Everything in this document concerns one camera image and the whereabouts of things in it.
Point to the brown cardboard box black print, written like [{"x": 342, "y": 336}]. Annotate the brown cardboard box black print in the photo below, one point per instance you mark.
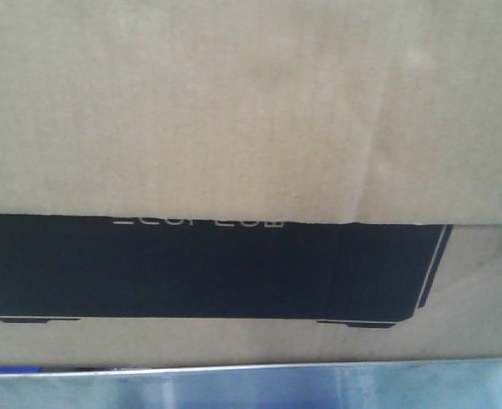
[{"x": 309, "y": 111}]

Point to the metal shelf board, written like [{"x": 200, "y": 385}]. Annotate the metal shelf board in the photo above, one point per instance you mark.
[{"x": 473, "y": 383}]

